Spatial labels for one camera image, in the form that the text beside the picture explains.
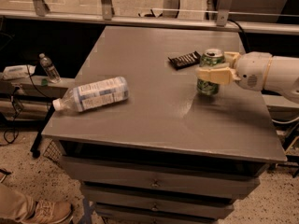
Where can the grey drawer cabinet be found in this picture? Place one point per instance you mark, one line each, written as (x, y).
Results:
(166, 155)

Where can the metal window railing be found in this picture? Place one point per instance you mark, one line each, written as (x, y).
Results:
(254, 16)

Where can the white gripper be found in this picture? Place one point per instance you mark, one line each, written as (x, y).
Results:
(251, 69)

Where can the grey side shelf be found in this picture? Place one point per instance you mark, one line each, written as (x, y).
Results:
(29, 98)

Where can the green soda can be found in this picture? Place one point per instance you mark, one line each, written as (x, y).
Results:
(210, 58)

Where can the tan sneaker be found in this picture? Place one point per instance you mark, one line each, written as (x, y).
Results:
(47, 212)

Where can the small water bottle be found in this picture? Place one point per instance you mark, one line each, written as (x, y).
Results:
(49, 68)

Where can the black pole leaning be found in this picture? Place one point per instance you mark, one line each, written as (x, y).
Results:
(35, 146)

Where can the black snack bar wrapper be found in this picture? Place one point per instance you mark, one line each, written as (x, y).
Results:
(186, 60)

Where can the white tissue pack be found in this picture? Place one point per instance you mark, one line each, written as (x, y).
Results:
(18, 71)

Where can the large clear plastic bottle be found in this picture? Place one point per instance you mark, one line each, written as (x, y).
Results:
(93, 95)

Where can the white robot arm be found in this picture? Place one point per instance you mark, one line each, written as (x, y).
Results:
(282, 77)

